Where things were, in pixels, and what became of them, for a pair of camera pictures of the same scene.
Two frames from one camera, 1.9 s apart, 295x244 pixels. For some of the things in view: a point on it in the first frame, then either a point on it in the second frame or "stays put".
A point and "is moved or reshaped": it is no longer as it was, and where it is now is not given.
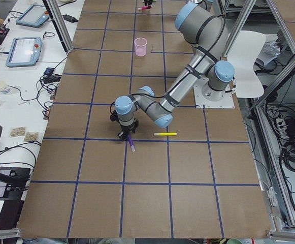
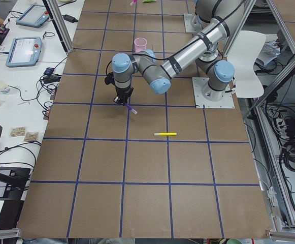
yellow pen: x=166 y=133 stays put
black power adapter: x=69 y=19 stays put
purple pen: x=131 y=143 is moved or reshaped
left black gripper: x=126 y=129 to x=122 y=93
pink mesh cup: x=140 y=46 stays put
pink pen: x=144 y=7 to x=133 y=2
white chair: x=243 y=49 stays put
